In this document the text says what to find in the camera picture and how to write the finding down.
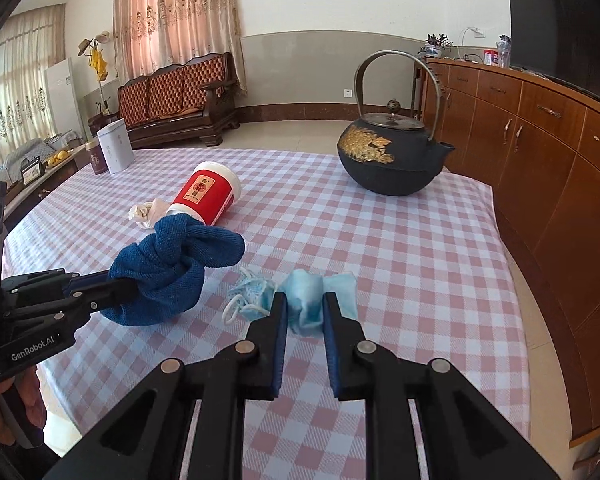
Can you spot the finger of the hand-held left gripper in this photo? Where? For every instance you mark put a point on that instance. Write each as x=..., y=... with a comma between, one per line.
x=110, y=295
x=45, y=282

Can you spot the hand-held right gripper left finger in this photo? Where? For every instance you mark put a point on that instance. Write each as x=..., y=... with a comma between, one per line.
x=280, y=340

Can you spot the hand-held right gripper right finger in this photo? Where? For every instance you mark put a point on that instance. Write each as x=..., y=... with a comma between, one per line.
x=330, y=340

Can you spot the blue face mask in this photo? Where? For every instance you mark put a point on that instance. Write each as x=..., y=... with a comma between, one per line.
x=305, y=300

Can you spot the blue towel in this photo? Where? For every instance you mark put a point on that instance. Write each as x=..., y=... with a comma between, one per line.
x=170, y=260

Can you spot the person's left hand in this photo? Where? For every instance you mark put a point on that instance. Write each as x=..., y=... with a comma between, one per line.
x=30, y=400

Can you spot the white crumpled tissue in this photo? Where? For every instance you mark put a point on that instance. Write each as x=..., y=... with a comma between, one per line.
x=145, y=212

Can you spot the pink checked tablecloth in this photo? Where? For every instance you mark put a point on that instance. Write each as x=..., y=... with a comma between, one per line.
x=355, y=240

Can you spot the plate of fruit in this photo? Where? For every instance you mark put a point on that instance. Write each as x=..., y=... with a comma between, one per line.
x=60, y=157

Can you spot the dark red tea tin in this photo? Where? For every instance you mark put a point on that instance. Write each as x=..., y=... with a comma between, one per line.
x=94, y=160

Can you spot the red paper cup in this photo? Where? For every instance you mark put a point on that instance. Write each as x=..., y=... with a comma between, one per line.
x=202, y=195

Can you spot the white tea tin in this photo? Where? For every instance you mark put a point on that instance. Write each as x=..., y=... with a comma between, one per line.
x=115, y=147

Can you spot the white standing air conditioner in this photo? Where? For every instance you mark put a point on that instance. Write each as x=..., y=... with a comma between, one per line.
x=62, y=100

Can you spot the black cast iron teapot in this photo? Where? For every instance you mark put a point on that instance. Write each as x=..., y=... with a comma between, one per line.
x=390, y=160

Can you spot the beige embroidered curtain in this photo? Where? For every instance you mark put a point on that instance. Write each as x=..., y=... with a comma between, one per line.
x=20, y=85

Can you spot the wooden sofa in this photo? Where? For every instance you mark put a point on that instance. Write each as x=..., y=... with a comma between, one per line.
x=180, y=105

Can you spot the coat rack with hats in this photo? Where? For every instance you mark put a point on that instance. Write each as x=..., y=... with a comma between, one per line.
x=97, y=60

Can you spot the wooden sideboard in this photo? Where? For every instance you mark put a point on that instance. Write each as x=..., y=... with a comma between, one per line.
x=555, y=185

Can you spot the pink embroidered curtain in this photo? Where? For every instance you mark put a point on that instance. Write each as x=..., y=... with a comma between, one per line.
x=180, y=15

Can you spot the small potted plant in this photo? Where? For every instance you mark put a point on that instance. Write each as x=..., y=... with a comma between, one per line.
x=435, y=47

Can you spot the small glass vase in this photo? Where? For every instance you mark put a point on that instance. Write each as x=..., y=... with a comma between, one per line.
x=503, y=52

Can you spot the black television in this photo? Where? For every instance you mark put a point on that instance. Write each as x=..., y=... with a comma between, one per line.
x=570, y=35

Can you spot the picture frame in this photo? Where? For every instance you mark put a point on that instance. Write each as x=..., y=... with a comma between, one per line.
x=31, y=172

